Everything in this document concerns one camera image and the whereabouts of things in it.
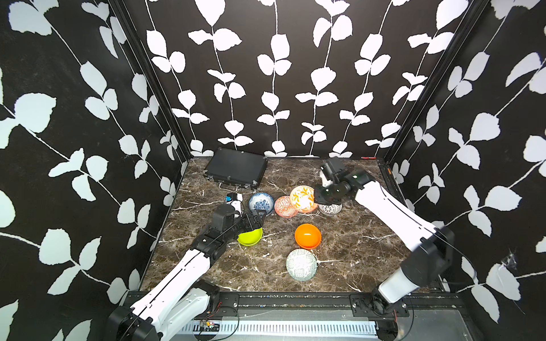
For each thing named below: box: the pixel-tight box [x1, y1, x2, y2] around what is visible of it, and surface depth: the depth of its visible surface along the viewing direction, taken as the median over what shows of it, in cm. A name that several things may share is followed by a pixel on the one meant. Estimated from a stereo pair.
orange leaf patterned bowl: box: [289, 184, 318, 214], surface depth 85 cm
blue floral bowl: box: [248, 191, 275, 215], surface depth 100 cm
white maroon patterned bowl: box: [317, 203, 343, 216], surface depth 100 cm
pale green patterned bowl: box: [285, 247, 318, 282], surface depth 83 cm
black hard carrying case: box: [204, 147, 269, 193], surface depth 111 cm
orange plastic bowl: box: [294, 223, 323, 250], surface depth 90 cm
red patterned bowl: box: [274, 195, 299, 219], surface depth 100 cm
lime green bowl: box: [237, 227, 264, 247], surface depth 89 cm
